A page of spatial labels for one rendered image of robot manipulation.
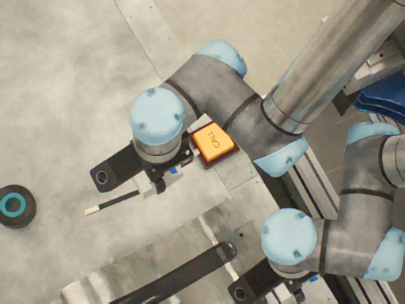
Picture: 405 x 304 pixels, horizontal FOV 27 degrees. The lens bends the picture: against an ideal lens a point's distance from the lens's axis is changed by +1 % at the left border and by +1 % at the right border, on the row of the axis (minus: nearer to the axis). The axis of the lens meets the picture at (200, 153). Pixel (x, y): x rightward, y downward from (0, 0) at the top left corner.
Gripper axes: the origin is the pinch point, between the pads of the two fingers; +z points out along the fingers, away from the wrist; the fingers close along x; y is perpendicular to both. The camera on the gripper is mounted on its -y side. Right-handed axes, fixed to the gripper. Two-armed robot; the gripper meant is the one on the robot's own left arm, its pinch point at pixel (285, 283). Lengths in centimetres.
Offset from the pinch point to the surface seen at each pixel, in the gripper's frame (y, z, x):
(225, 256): -6.9, 3.6, 10.4
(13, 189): -35, 0, 42
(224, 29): 30, 87, 92
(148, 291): -22.0, 0.5, 11.7
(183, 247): -12.6, 2.0, 15.7
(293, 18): 51, 91, 85
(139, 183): -13.2, -7.0, 27.6
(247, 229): -0.5, 6.3, 13.3
